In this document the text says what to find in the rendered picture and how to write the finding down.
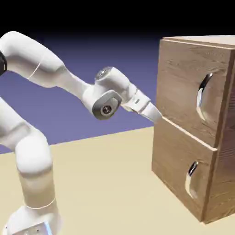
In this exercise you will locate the light wood cabinet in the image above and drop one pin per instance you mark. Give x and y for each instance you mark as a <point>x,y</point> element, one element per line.
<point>224,165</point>

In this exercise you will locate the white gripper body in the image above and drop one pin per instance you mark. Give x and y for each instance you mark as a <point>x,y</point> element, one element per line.
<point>151,110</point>

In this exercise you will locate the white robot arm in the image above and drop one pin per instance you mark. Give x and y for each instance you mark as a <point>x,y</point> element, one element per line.
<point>45,71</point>

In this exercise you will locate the large wooden cabinet door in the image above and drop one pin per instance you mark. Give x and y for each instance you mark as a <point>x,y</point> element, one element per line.
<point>180,88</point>

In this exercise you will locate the small wooden cabinet door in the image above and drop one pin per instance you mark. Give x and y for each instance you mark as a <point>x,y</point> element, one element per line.
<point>174,165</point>

